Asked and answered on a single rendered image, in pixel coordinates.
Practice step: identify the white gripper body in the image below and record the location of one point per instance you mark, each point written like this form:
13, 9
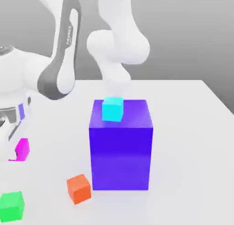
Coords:
7, 144

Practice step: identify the small magenta cube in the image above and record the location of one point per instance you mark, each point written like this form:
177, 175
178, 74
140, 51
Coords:
23, 149

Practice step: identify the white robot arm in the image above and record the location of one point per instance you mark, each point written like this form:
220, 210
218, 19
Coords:
117, 46

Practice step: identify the small green cube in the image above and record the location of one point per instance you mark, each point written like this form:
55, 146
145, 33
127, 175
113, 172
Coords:
11, 206

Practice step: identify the small orange cube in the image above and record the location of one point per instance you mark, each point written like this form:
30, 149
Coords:
79, 189

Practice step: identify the small cyan cube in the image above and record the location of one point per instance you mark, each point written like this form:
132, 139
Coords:
112, 110

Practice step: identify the large purple box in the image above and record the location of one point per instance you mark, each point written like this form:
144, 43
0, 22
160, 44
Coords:
120, 155

